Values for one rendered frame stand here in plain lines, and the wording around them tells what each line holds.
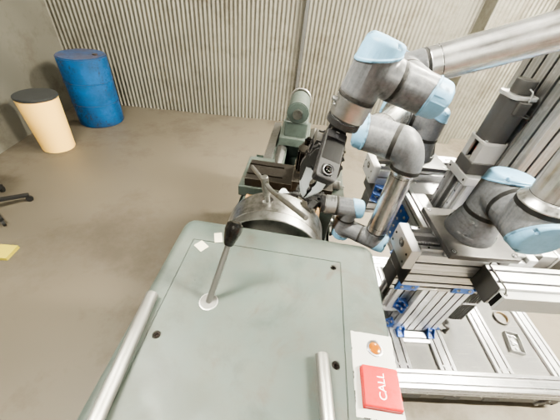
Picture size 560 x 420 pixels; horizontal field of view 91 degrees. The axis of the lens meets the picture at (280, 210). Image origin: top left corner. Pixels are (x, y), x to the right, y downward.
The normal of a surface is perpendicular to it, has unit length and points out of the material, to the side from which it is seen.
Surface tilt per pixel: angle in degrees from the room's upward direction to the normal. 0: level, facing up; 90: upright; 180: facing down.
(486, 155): 90
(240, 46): 90
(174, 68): 90
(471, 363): 0
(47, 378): 0
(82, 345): 0
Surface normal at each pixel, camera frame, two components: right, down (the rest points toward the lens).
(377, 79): -0.09, 0.71
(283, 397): 0.10, -0.75
